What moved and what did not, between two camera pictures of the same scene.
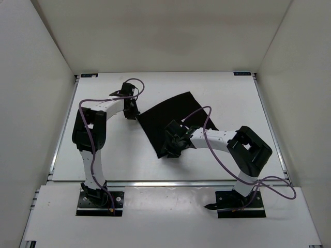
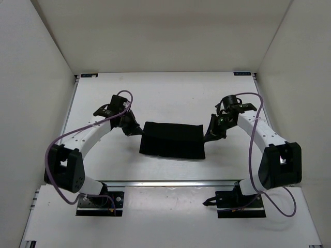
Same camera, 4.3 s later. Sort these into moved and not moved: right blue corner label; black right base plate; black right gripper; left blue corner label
Moved: black right gripper
Not moved: right blue corner label; black right base plate; left blue corner label
